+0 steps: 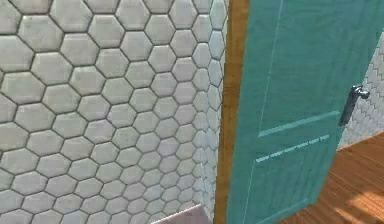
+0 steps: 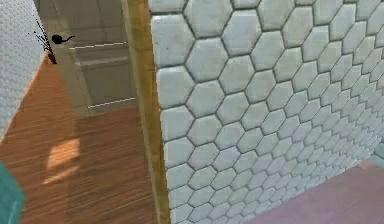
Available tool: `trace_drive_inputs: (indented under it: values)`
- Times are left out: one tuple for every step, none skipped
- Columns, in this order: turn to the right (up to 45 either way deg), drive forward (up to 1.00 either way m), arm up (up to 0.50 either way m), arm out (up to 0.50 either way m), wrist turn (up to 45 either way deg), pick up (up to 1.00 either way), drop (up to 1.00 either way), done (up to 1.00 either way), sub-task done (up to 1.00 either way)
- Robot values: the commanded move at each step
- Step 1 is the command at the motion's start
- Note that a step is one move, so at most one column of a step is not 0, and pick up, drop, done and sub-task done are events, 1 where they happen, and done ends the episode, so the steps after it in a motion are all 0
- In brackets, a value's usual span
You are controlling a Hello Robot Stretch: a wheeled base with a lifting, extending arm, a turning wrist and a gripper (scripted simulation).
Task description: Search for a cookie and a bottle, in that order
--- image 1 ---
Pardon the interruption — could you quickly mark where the teal room door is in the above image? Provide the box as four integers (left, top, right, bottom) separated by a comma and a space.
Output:
225, 0, 384, 224

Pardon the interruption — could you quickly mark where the wooden door frame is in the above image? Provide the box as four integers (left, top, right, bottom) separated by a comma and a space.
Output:
213, 0, 251, 224

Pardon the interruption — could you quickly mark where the black door handle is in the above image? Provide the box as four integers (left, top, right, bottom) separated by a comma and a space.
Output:
337, 84, 371, 127

